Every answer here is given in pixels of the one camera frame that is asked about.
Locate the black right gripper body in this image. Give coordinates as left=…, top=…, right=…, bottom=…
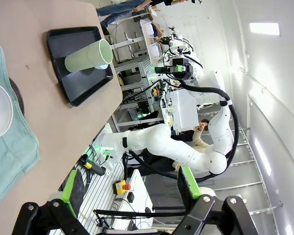
left=173, top=58, right=195, bottom=81

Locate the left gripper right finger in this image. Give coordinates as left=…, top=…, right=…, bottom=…
left=177, top=165, right=261, bottom=235

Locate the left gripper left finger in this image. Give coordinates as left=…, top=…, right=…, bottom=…
left=11, top=169, right=87, bottom=235

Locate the green cloth mat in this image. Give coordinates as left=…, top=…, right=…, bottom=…
left=0, top=36, right=42, bottom=216

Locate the white slotted base panel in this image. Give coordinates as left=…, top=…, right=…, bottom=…
left=56, top=160, right=128, bottom=235

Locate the large white cabinet box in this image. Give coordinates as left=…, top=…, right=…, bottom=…
left=170, top=89, right=199, bottom=131

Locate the black yellow handheld device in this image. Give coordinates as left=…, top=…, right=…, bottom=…
left=79, top=154, right=107, bottom=177

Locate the wooden table with baskets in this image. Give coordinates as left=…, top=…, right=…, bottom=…
left=139, top=19, right=164, bottom=66

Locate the yellow emergency stop box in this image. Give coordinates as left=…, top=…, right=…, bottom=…
left=112, top=179, right=132, bottom=196

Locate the seated person beige sweater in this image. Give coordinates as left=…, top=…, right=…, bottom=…
left=172, top=118, right=212, bottom=172

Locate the white computer desk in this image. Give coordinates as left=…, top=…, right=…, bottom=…
left=109, top=168, right=154, bottom=231

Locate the bystander in blue jeans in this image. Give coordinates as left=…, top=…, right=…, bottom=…
left=95, top=0, right=151, bottom=28

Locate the white ceiling light panel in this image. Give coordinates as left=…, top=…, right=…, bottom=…
left=249, top=22, right=280, bottom=35

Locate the green tall cup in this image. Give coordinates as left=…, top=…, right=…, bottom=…
left=64, top=38, right=113, bottom=73

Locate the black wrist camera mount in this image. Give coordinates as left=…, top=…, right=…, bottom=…
left=155, top=65, right=175, bottom=74

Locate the aluminium frame workbench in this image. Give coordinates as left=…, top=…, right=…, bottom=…
left=111, top=57, right=168, bottom=133

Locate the black tray with handles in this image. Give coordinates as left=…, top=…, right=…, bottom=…
left=46, top=26, right=114, bottom=108

